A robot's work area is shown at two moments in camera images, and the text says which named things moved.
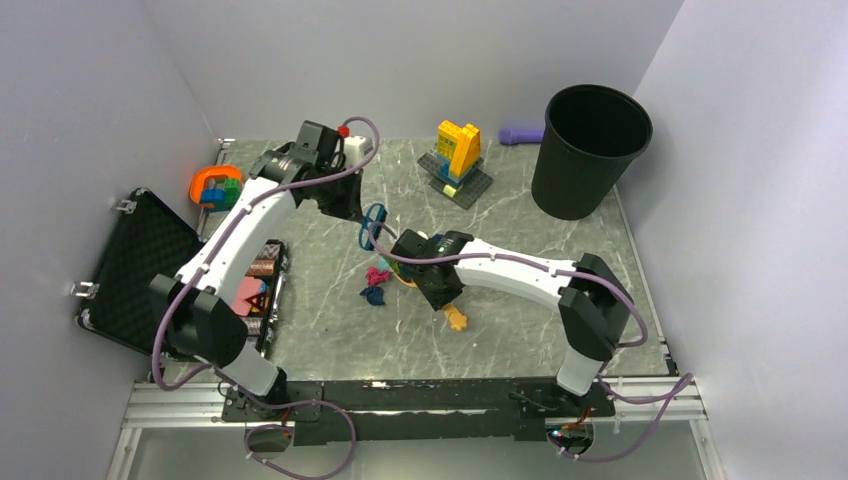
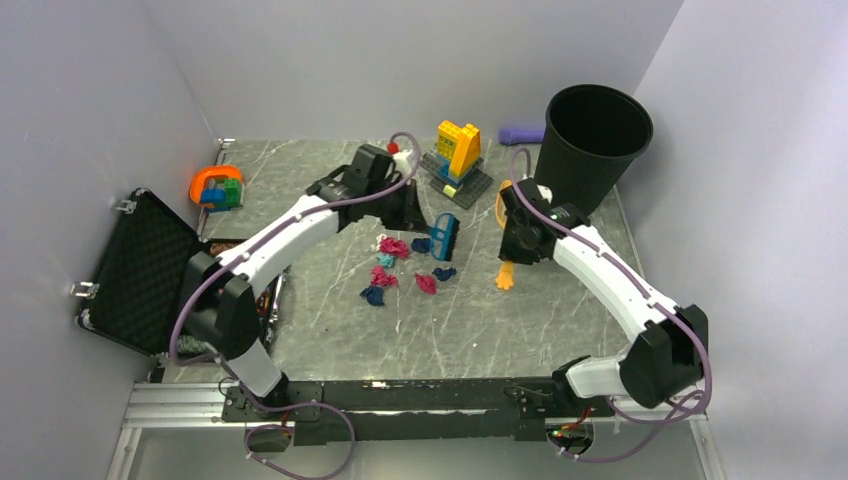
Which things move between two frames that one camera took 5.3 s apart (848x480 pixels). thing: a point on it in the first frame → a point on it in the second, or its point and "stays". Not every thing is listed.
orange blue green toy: (215, 188) stays
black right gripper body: (436, 296) → (514, 247)
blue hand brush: (372, 226) → (442, 236)
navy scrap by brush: (374, 295) stays
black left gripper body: (338, 190) → (395, 208)
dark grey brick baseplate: (465, 192) stays
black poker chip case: (150, 240) stays
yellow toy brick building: (458, 149) stays
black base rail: (414, 410) stays
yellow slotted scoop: (456, 319) → (505, 280)
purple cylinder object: (510, 136) stays
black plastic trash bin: (590, 135) stays
